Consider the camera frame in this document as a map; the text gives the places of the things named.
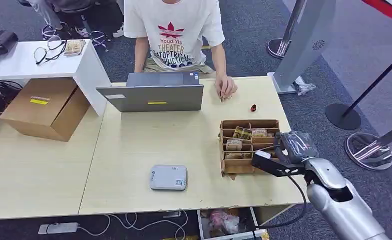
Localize tan card stack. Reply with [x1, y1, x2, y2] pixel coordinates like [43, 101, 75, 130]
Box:
[225, 139, 244, 152]

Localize red barrier belt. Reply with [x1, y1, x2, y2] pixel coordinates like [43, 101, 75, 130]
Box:
[361, 0, 392, 28]

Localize person's left hand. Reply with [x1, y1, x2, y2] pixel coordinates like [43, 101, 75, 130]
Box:
[214, 74, 239, 103]

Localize grey laptop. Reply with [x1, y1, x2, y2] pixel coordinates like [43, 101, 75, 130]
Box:
[95, 71, 204, 113]

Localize wooden card box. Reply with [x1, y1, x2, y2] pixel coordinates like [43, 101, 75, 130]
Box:
[219, 119, 284, 181]

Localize white power cable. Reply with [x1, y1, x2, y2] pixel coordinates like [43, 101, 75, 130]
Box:
[78, 210, 189, 240]

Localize printed card with pale face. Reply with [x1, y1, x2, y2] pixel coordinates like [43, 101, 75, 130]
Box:
[250, 128, 269, 139]

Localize grey kiosk stand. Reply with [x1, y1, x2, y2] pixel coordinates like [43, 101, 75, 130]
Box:
[267, 0, 338, 96]

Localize white power strip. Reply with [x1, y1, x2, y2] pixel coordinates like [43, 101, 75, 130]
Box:
[38, 222, 80, 236]

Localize chrome stanchion with flat base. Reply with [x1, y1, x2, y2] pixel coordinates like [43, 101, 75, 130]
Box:
[266, 0, 307, 60]

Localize pink plastic bag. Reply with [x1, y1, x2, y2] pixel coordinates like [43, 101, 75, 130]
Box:
[209, 208, 240, 235]

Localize person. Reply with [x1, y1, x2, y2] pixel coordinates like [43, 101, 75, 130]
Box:
[17, 0, 126, 39]
[124, 0, 239, 103]

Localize white side table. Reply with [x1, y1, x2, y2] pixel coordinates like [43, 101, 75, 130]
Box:
[0, 39, 112, 117]

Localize pale wrist camera, black bracket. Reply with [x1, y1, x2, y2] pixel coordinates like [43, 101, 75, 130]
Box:
[251, 149, 306, 178]

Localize black-framed glasses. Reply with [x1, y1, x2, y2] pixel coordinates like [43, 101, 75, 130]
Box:
[33, 35, 67, 66]

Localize black stanchion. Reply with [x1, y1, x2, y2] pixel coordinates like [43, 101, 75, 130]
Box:
[325, 46, 392, 131]

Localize printed card with dark face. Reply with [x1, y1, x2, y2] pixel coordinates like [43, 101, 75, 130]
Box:
[233, 126, 252, 141]

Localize card stack with brown print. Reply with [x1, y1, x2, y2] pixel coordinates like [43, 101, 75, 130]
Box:
[63, 39, 86, 57]

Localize chrome stanchion with mirrored base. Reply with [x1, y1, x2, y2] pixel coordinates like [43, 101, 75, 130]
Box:
[344, 119, 392, 172]

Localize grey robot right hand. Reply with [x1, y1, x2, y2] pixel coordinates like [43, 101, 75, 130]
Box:
[274, 130, 319, 166]

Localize grey card reader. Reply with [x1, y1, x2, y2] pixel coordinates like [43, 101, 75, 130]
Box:
[149, 164, 188, 192]

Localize clear plastic wrap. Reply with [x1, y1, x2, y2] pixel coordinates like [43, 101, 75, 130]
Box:
[293, 75, 317, 97]

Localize brown cardboard box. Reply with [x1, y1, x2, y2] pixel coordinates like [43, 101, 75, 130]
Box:
[0, 77, 91, 143]

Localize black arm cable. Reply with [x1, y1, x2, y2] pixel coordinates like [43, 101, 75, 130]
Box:
[253, 174, 308, 233]

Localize white storage bin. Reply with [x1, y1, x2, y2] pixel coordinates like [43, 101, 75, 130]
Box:
[197, 206, 270, 240]

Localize chrome chair base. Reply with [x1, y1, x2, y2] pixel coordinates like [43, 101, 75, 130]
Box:
[41, 19, 111, 53]

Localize black floor cables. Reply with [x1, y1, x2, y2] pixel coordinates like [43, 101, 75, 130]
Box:
[0, 80, 23, 115]

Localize black bag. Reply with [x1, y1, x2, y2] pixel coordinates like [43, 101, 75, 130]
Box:
[0, 29, 19, 57]

